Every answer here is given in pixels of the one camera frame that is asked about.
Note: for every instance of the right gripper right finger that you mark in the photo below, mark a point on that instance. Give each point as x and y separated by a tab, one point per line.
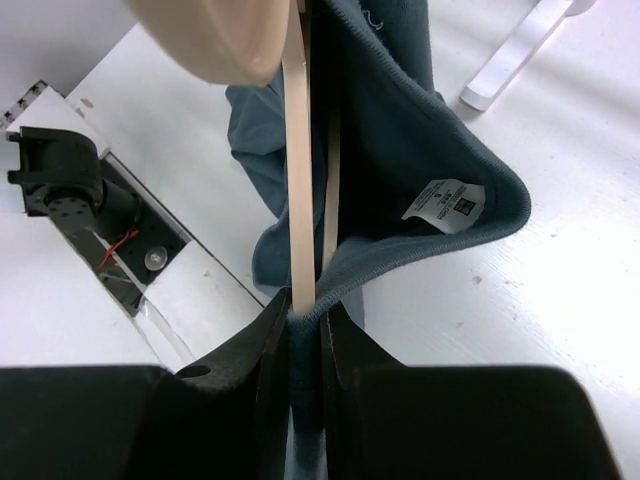
386	420

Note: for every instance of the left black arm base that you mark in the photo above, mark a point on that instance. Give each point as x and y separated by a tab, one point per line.
111	220

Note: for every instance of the beige wooden hanger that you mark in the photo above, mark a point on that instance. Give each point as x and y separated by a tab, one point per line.
247	43

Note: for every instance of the white clothes rack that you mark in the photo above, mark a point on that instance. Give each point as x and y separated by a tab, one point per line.
516	51

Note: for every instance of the blue grey t shirt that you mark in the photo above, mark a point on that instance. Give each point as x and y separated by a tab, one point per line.
397	178

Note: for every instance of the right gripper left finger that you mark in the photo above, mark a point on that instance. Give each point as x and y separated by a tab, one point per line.
224	416

